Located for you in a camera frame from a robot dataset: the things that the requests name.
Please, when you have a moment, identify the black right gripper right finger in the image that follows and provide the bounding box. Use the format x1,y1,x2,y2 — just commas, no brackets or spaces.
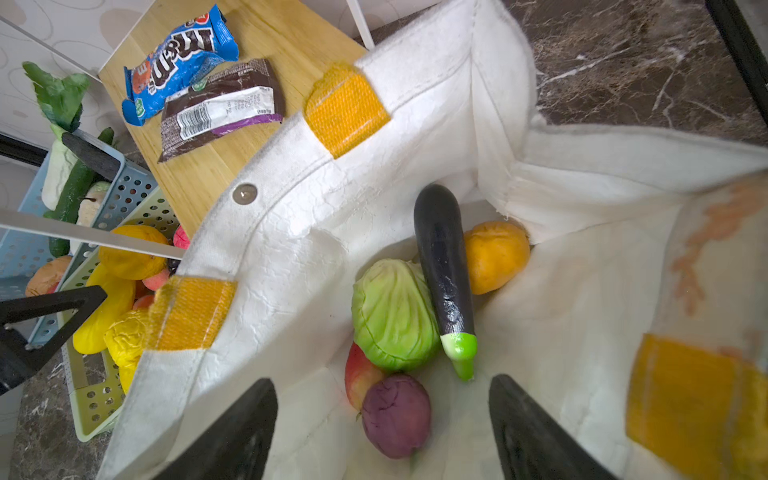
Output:
489,374,616,480

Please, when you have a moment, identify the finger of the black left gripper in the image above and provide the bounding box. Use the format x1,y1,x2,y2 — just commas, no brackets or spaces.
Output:
1,286,107,395

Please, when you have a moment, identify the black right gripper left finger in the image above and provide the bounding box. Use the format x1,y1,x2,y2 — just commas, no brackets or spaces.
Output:
157,378,278,480

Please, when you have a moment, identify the purple cabbage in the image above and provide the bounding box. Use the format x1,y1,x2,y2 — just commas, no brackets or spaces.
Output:
362,374,432,459

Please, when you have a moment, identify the red apple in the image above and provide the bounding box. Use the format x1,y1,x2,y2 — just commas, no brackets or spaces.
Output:
344,343,387,411

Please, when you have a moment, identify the white grocery bag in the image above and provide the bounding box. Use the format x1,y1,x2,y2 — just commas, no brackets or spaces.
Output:
98,1,767,479

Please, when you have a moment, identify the green cabbage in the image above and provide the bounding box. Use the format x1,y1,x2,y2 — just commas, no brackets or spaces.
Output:
351,259,440,372

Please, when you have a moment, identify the orange potato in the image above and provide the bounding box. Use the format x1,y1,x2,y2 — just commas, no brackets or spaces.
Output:
464,221,531,295

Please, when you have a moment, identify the dark purple eggplant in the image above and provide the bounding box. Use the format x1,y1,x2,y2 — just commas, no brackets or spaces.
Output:
414,184,478,381

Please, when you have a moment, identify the brown bread roll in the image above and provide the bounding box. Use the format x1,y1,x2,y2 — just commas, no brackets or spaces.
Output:
25,255,72,297

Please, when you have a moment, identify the yellow lemon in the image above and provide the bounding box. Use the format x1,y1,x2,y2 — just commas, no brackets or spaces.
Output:
104,307,149,394

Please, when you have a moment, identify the orange fruit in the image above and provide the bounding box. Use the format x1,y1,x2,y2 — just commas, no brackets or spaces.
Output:
98,225,169,280

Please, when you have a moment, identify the blue plastic basket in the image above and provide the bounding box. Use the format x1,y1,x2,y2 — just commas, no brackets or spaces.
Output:
0,128,160,349

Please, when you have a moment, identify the green cucumber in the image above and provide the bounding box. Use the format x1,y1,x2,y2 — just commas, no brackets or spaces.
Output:
44,157,96,224

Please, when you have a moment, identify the blue snack packet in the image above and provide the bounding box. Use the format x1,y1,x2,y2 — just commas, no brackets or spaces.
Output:
121,6,239,126

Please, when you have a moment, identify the purple snack packet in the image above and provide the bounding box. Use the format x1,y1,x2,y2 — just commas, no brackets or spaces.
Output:
158,58,286,163

